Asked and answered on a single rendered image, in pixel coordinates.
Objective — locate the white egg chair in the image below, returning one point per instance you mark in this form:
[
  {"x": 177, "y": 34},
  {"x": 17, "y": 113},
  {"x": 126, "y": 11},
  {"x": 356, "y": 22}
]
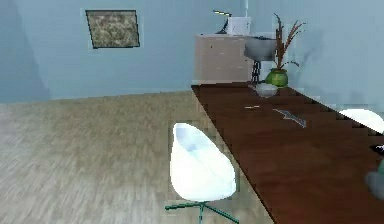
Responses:
[
  {"x": 198, "y": 166},
  {"x": 365, "y": 118}
]

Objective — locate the small pale stick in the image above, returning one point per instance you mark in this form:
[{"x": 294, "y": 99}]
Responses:
[{"x": 252, "y": 107}]

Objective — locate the beige chest of drawers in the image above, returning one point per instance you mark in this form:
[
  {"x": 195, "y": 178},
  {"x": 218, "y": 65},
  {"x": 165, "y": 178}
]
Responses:
[{"x": 221, "y": 58}]

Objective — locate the grey bowl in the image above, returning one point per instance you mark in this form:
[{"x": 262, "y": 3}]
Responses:
[{"x": 266, "y": 89}]

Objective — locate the grey shell chair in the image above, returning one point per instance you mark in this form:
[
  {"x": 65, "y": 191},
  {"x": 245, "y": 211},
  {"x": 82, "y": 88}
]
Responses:
[{"x": 259, "y": 50}]

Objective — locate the black desk lamp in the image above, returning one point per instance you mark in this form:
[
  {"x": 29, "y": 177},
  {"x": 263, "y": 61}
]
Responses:
[{"x": 223, "y": 23}]

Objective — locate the white box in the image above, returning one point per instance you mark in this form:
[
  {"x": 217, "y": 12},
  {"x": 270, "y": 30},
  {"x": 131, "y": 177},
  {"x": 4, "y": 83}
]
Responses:
[{"x": 238, "y": 25}]

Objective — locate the grey flat utensil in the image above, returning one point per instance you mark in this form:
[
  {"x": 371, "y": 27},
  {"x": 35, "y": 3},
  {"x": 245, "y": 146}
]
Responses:
[{"x": 291, "y": 116}]

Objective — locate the green potted reddish plant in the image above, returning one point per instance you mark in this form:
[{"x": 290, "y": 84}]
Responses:
[{"x": 280, "y": 63}]

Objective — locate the dark brown wooden table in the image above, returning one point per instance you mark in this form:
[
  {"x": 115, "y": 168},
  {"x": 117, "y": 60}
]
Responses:
[{"x": 300, "y": 150}]

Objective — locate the small black object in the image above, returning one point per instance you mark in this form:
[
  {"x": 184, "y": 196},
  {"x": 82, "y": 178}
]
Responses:
[{"x": 378, "y": 149}]

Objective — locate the grey green blurry object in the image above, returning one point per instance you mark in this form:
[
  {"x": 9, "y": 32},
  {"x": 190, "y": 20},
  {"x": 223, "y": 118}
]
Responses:
[{"x": 376, "y": 181}]

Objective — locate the framed brown wall picture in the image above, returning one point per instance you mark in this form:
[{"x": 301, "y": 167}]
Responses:
[{"x": 114, "y": 29}]

